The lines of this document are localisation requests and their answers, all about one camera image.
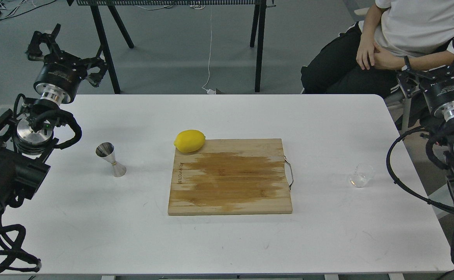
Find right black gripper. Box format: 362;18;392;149
396;39;454;119

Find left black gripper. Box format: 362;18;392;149
26;24;109;105

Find steel jigger measuring cup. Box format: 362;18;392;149
95;142;127;177

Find small clear glass cup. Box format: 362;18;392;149
348;163;375;188

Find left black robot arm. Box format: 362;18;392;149
0;24;108;274

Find person right hand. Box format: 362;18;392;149
356;35;376;70

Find grey office chair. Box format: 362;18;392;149
384;85;429;134

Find seated person white shirt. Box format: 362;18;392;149
300;0;454;98

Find yellow lemon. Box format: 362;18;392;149
174;129;206;154

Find wooden cutting board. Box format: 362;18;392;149
168;138;293;216

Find cables on floor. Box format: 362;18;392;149
0;0;58;28

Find white cable with plug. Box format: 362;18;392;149
202;5;217;95

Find black metal table frame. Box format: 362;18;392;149
66;0;277;95

